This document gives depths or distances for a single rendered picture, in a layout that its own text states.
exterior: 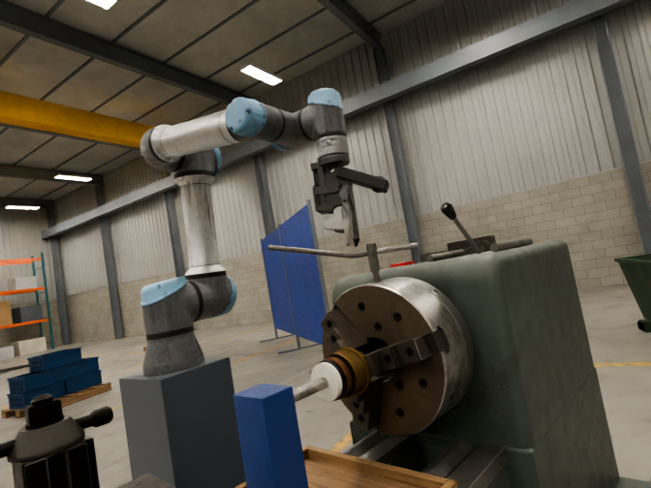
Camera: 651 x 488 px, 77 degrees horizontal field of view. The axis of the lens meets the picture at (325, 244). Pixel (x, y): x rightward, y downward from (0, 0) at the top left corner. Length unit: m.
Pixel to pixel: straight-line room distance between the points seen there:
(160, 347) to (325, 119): 0.68
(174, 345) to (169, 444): 0.22
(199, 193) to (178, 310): 0.34
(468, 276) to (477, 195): 10.03
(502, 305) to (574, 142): 9.99
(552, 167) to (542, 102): 1.53
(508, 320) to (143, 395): 0.84
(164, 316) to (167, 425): 0.25
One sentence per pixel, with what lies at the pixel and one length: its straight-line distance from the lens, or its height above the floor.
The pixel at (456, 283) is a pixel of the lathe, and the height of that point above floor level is 1.21.
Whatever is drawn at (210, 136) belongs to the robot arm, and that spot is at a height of 1.62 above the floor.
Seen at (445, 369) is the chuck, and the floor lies 1.06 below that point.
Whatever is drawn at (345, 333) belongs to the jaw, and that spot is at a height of 1.14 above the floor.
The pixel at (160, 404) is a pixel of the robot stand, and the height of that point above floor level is 1.04.
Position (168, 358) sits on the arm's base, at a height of 1.13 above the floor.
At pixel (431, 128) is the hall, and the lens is 11.55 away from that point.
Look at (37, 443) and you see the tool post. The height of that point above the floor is 1.14.
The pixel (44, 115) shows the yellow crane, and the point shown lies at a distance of 12.32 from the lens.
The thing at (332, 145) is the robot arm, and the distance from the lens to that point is 0.91.
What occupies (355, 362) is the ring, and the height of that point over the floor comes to 1.10.
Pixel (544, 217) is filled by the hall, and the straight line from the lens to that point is 10.66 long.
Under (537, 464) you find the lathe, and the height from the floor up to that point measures 0.83.
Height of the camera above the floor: 1.27
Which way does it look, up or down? 4 degrees up
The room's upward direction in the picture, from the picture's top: 10 degrees counter-clockwise
